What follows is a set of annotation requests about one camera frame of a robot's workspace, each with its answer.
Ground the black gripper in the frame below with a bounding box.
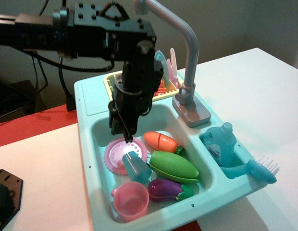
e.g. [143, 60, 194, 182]
[109, 80, 154, 143]

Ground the blue plastic tumbler cup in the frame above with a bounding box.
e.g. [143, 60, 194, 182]
[122, 152, 152, 184]

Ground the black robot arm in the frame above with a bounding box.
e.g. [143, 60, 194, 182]
[0, 2, 163, 142]

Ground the teal toy sink unit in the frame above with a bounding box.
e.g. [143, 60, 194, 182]
[74, 75, 266, 231]

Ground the pink scalloped plate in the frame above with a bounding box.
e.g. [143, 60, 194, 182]
[104, 138, 148, 175]

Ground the orange toy carrot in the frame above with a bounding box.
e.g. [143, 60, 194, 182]
[143, 131, 185, 155]

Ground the yellow dish rack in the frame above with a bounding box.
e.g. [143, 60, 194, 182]
[103, 71, 184, 102]

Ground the orange toy crab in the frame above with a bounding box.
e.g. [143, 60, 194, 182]
[154, 80, 167, 96]

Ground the green toy corn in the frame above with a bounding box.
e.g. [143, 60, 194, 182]
[149, 151, 199, 184]

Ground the purple toy eggplant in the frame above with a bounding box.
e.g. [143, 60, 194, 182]
[147, 179, 194, 203]

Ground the pink toy spoon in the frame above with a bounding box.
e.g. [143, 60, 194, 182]
[170, 77, 180, 89]

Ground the grey toy faucet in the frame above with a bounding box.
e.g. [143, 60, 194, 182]
[134, 0, 211, 128]

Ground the blue plate in rack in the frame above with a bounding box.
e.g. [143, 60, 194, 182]
[154, 50, 169, 87]

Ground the blue toy soap bottle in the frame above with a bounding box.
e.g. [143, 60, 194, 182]
[200, 122, 236, 167]

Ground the blue dish brush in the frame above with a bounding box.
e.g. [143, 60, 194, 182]
[221, 156, 280, 184]

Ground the pink handled cup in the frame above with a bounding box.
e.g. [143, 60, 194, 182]
[111, 181, 149, 222]

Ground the black gooseneck clamp mount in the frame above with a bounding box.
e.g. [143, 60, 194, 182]
[58, 0, 77, 112]

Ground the black power cable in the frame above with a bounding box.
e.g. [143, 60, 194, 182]
[0, 0, 116, 121]

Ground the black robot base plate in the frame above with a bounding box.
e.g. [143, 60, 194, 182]
[0, 169, 24, 231]

